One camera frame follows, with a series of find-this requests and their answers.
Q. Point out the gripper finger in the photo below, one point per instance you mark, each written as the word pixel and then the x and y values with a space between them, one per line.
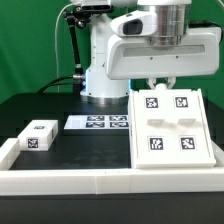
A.
pixel 171 81
pixel 151 83

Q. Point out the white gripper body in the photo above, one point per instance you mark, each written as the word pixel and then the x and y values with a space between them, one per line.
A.
pixel 136 58

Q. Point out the white small panel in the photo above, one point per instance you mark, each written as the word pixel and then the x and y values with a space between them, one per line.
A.
pixel 191 127
pixel 153 124

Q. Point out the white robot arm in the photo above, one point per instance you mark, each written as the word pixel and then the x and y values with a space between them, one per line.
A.
pixel 157 40

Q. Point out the white flat tagged panel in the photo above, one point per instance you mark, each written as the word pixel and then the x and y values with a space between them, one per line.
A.
pixel 96 124

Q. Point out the white cabinet box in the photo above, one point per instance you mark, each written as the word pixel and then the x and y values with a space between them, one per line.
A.
pixel 174 158

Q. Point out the white small tagged box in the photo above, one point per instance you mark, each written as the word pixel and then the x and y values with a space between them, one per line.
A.
pixel 38 135

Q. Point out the white U-shaped frame fence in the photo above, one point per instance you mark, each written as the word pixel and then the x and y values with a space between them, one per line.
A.
pixel 105 181

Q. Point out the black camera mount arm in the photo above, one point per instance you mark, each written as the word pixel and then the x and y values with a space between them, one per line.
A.
pixel 73 22

